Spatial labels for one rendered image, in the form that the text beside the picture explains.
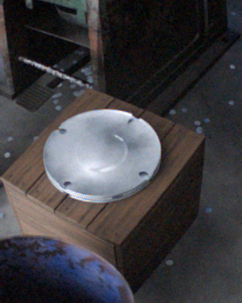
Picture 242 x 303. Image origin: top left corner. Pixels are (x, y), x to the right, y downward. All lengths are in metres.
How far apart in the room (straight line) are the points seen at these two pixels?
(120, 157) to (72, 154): 0.12
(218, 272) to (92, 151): 0.54
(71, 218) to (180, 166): 0.30
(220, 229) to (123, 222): 0.50
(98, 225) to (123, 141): 0.25
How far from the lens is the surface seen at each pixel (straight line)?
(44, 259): 1.24
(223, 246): 1.71
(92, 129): 1.51
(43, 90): 1.98
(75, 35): 1.97
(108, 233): 1.31
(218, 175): 1.89
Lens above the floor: 1.42
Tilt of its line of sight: 46 degrees down
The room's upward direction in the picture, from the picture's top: 4 degrees counter-clockwise
